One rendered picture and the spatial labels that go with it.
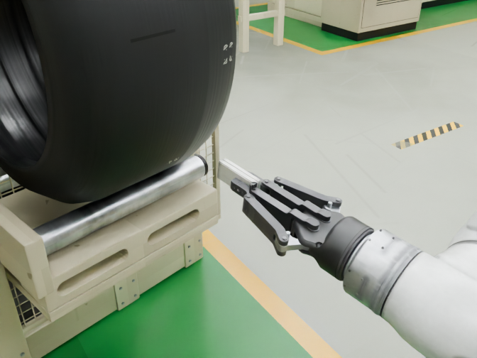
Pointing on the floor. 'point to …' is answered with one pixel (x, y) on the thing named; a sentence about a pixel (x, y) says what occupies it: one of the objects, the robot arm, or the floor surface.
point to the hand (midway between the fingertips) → (238, 179)
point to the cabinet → (369, 17)
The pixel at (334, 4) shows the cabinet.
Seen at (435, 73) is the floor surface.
